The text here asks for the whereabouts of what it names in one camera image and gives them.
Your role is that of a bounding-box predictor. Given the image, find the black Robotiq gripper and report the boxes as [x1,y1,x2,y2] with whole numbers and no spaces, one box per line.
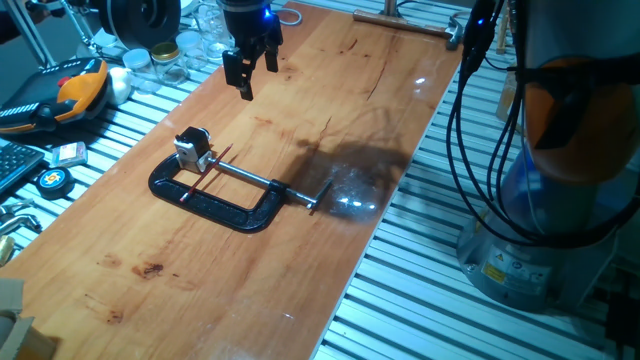
[218,0,285,103]

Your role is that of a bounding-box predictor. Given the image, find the red pencil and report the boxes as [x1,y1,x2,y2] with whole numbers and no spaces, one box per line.
[178,143,235,204]

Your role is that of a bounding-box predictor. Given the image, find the clear glass jar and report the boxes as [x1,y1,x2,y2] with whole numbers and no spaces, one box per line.
[192,1,235,62]

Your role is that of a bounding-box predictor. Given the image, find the glass jar white lid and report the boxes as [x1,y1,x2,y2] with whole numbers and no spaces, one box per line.
[175,30,210,71]
[122,48,162,95]

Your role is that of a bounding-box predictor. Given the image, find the glass jar gold lid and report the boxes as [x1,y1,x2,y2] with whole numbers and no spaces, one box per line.
[150,41,192,86]

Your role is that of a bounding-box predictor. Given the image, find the wooden board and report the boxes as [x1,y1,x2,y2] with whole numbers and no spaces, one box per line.
[0,1,464,360]

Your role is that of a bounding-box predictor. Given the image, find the black filament spool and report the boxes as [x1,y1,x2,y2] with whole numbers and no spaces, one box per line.
[91,0,183,51]

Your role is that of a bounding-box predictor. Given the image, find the black C-clamp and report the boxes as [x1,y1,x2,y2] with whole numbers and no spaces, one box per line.
[147,151,334,235]

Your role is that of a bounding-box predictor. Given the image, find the grey metal rod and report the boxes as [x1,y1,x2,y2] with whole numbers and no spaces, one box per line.
[3,0,57,69]
[58,0,97,47]

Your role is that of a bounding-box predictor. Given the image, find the orange black teach pendant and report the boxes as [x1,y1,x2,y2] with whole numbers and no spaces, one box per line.
[0,56,111,135]

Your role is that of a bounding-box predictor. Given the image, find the small pink white pack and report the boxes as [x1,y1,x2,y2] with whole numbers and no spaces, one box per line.
[49,141,90,169]

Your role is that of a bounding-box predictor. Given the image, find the wooden sticks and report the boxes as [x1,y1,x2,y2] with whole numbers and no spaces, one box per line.
[494,0,512,56]

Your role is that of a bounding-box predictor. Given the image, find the black keyboard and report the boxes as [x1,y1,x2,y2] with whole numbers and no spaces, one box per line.
[0,141,46,197]

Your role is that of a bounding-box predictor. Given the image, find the chrome pipe fitting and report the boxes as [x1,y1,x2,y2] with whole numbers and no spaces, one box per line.
[0,198,44,237]

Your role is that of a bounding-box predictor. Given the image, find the brass fitting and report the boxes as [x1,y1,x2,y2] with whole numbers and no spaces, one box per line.
[0,234,17,268]

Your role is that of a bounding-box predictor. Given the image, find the open cardboard box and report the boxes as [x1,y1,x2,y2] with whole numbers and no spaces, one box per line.
[0,277,60,360]

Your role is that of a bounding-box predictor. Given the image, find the white cable loop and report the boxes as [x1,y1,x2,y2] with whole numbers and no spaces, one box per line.
[272,6,304,27]

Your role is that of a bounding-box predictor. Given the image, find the wooden handle hammer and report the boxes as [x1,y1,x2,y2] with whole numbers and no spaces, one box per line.
[352,8,466,52]

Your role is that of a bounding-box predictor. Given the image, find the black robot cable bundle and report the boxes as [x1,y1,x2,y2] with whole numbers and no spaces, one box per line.
[443,0,640,250]

